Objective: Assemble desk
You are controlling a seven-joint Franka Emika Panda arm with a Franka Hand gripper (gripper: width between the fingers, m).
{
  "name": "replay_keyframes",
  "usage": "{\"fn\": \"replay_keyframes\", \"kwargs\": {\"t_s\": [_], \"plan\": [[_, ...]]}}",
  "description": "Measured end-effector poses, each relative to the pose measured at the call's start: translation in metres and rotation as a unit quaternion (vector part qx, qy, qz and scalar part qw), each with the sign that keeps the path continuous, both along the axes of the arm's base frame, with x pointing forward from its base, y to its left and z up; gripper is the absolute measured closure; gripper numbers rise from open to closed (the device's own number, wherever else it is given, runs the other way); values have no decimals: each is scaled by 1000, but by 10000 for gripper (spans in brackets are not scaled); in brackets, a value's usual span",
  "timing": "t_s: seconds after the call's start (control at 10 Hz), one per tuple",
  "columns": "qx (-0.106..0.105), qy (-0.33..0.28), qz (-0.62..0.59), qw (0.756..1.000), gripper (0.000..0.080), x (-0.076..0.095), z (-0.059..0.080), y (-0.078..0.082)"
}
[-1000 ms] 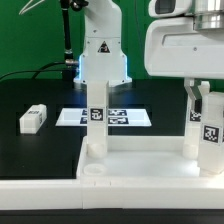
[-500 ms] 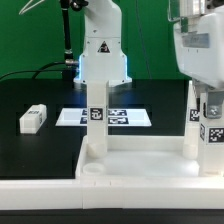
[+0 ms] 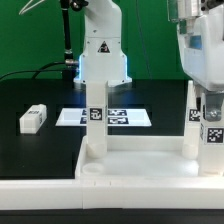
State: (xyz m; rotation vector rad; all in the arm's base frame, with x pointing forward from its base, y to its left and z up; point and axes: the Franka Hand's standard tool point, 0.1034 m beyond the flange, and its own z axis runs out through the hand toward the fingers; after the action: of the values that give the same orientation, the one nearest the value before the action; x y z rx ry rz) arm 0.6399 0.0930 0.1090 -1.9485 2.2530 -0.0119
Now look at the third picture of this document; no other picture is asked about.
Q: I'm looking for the white desk top tray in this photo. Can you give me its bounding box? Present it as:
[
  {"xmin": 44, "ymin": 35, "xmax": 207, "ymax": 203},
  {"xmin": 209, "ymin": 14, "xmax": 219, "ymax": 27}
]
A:
[{"xmin": 75, "ymin": 135, "xmax": 224, "ymax": 186}]

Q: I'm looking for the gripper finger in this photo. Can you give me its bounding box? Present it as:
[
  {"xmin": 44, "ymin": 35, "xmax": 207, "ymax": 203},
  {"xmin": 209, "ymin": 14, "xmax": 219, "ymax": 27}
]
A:
[{"xmin": 205, "ymin": 91, "xmax": 223, "ymax": 122}]

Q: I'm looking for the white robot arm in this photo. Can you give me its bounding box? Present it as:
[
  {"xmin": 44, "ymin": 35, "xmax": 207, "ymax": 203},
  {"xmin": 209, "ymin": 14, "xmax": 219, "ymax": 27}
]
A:
[{"xmin": 71, "ymin": 0, "xmax": 224, "ymax": 122}]

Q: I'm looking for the black hose cable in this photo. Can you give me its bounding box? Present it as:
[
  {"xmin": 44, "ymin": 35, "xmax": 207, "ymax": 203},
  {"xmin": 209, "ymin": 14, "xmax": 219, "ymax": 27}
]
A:
[{"xmin": 59, "ymin": 0, "xmax": 90, "ymax": 67}]

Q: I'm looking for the black cable on table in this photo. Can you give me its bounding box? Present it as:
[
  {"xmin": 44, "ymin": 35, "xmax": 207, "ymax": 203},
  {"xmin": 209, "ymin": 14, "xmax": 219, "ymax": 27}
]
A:
[{"xmin": 0, "ymin": 61, "xmax": 75, "ymax": 84}]

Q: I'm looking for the fiducial marker sheet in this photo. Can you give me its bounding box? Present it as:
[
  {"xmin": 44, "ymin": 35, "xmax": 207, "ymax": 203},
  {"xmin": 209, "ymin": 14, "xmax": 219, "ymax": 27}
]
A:
[{"xmin": 56, "ymin": 108, "xmax": 151, "ymax": 127}]

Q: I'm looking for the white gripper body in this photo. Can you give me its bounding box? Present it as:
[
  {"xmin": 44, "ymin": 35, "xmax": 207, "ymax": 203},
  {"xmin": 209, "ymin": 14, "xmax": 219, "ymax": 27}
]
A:
[{"xmin": 177, "ymin": 13, "xmax": 224, "ymax": 91}]

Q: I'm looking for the white front guide rail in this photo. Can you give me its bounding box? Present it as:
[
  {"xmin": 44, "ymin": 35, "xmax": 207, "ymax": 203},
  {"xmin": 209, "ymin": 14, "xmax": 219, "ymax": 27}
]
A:
[{"xmin": 0, "ymin": 178, "xmax": 224, "ymax": 210}]

